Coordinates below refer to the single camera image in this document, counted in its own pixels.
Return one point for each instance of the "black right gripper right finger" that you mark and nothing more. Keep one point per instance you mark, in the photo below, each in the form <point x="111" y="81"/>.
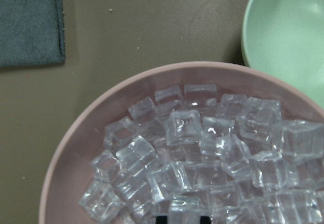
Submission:
<point x="205" y="220"/>

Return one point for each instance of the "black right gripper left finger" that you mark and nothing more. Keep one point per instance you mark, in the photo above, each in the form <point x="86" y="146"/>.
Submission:
<point x="162" y="219"/>

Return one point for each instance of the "pile of clear ice cubes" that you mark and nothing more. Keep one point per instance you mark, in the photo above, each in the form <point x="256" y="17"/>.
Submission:
<point x="188" y="153"/>

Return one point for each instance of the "pink bowl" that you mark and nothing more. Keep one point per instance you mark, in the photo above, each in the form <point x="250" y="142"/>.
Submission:
<point x="69" y="172"/>

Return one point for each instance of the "mint green bowl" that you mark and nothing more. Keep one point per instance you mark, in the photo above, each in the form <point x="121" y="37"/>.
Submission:
<point x="284" y="38"/>

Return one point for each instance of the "grey folded cloth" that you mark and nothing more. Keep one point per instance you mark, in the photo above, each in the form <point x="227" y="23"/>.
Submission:
<point x="32" y="32"/>

